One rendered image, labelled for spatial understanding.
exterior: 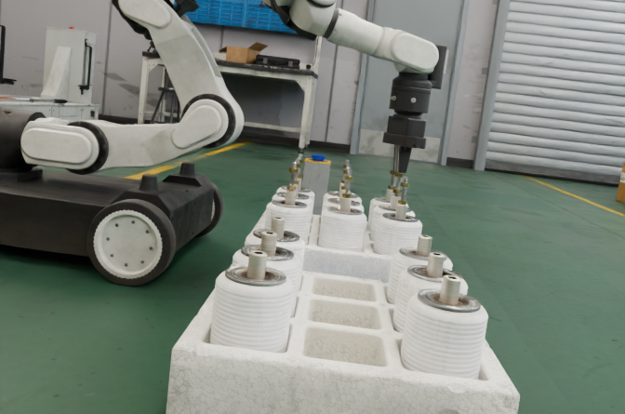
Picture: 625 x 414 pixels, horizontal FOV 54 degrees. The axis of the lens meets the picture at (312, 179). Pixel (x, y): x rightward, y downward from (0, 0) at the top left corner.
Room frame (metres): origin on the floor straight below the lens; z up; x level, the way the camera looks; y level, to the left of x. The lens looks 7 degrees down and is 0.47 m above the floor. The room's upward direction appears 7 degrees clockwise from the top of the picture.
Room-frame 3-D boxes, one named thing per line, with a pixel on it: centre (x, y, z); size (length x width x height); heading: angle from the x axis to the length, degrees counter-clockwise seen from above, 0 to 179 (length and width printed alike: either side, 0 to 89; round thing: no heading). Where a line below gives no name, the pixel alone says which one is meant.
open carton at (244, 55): (6.12, 0.83, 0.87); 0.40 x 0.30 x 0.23; 73
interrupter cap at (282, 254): (0.84, 0.05, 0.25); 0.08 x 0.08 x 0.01
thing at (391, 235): (1.27, -0.19, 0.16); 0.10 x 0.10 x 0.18
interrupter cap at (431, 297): (0.72, -0.18, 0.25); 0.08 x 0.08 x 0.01
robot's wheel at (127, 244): (1.39, 0.40, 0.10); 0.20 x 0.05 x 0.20; 87
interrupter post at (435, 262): (0.84, -0.19, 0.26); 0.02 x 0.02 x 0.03
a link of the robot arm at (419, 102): (1.39, -0.19, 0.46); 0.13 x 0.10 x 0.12; 29
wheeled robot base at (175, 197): (1.67, 0.63, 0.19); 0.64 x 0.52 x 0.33; 87
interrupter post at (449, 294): (0.72, -0.18, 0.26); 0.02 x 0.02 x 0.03
